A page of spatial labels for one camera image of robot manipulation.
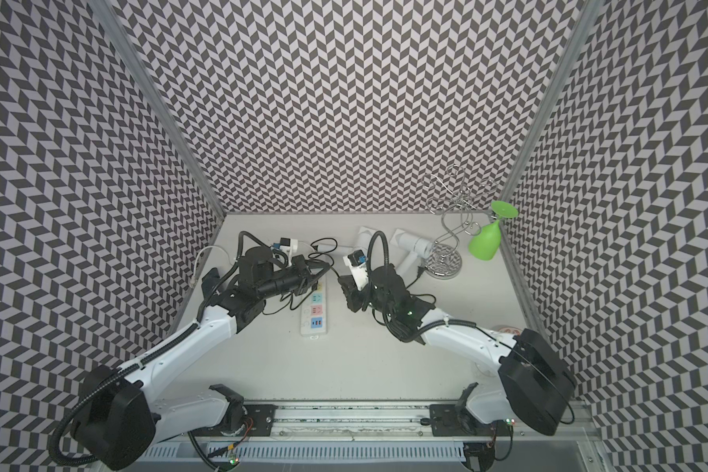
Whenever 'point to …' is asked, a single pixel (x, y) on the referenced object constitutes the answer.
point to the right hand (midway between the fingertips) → (341, 284)
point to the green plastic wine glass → (485, 243)
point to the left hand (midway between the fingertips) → (331, 269)
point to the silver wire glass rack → (460, 202)
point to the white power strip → (313, 321)
